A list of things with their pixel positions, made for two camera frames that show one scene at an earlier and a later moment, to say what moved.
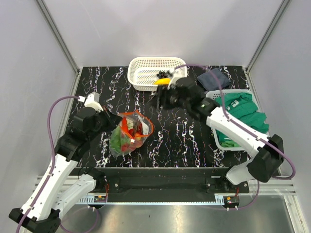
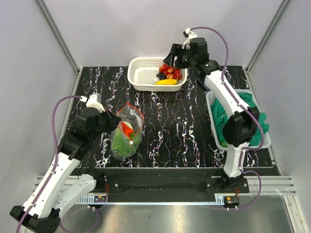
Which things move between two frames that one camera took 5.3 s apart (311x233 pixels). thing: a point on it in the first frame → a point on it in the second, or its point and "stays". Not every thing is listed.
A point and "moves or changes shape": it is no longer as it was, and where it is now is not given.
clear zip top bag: [131, 134] moves or changes shape
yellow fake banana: [164, 81] stays
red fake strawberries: [135, 135] → [171, 73]
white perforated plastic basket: [142, 71] stays
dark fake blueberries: [163, 74] stays
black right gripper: [163, 93] → [176, 50]
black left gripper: [114, 119] stays
